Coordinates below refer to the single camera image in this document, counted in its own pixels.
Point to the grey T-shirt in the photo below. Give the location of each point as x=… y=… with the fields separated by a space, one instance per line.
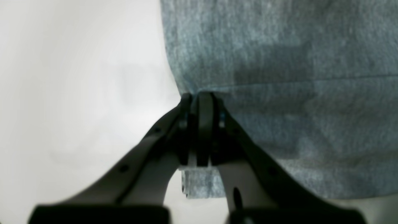
x=312 y=82

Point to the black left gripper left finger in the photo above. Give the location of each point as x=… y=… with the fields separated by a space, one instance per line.
x=133 y=190

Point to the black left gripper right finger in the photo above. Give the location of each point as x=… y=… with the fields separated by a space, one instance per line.
x=258 y=189

